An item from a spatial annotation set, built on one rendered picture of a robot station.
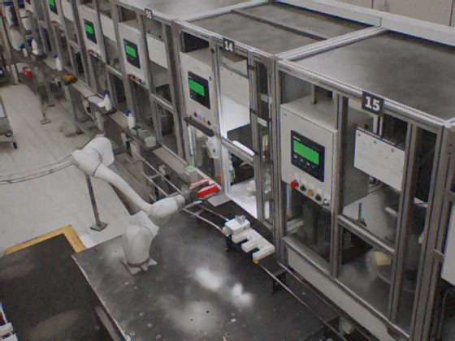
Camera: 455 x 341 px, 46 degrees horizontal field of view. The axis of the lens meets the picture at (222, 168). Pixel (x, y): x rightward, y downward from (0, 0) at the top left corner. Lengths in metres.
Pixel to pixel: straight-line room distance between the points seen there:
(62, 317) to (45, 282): 0.49
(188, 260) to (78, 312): 1.17
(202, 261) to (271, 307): 0.61
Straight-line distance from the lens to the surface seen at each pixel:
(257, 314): 3.20
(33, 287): 4.80
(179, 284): 3.43
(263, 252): 3.29
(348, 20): 3.58
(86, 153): 3.38
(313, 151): 2.72
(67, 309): 4.48
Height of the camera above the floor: 2.95
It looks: 30 degrees down
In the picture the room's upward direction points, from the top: 5 degrees counter-clockwise
